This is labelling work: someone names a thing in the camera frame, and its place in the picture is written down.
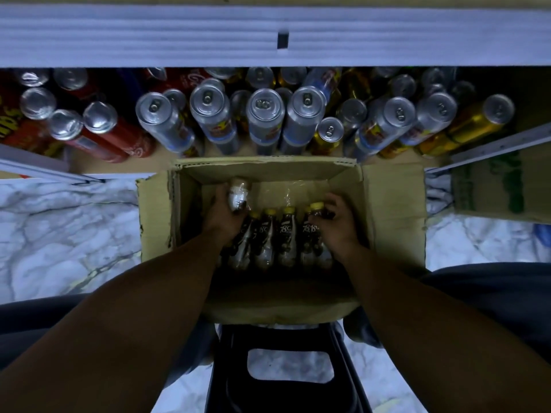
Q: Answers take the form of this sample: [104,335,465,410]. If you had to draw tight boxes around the black plastic stool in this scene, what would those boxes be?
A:
[203,320,375,413]

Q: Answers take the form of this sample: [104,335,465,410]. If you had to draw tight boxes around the Kopiko bottles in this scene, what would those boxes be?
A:
[219,177,339,272]

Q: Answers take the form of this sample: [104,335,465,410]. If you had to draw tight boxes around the person's right hand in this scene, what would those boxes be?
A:
[317,190,368,267]

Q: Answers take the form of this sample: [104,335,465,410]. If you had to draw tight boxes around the person's left hand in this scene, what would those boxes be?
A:
[201,185,253,251]

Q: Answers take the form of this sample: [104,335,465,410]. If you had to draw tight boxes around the plain brown carton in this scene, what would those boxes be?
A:
[448,149,551,225]

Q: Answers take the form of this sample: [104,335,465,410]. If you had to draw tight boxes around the person's right forearm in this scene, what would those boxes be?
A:
[344,249,551,413]

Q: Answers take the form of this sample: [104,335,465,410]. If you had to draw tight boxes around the row of silver cans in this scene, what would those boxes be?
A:
[12,67,518,162]

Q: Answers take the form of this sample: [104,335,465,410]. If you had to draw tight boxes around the person's grey trousers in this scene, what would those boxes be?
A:
[0,260,551,413]

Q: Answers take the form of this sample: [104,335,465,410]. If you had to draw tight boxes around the white metal shelving rack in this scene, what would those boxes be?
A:
[0,0,551,181]

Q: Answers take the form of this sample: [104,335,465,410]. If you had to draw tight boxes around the large red chips packet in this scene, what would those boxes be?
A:
[0,73,68,160]

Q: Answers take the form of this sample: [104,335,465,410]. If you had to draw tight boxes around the brown cardboard box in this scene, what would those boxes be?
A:
[135,155,429,327]

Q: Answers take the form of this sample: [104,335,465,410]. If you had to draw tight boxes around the person's left forearm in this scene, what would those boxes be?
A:
[0,238,229,413]

